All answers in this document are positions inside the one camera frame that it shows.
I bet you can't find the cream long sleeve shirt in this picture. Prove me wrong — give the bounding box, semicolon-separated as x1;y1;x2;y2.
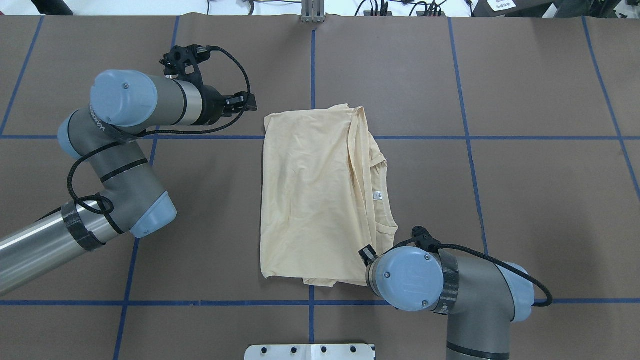
260;104;398;288

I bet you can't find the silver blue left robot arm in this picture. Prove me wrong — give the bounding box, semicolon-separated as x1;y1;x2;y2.
0;44;258;296

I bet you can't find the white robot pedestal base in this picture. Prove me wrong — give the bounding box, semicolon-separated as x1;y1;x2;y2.
244;343;377;360

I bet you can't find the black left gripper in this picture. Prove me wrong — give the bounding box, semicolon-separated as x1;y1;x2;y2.
160;45;258;126

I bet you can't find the aluminium frame post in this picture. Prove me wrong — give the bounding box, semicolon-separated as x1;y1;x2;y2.
300;0;326;24

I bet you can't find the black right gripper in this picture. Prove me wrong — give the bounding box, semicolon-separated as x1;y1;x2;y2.
359;227;442;267

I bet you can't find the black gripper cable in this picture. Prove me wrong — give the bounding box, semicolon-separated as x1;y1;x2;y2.
395;237;554;308

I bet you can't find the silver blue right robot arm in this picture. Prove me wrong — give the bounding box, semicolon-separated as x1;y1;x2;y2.
358;227;538;360

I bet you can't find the orange black connector box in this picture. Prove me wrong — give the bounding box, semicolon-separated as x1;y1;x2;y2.
358;0;392;18

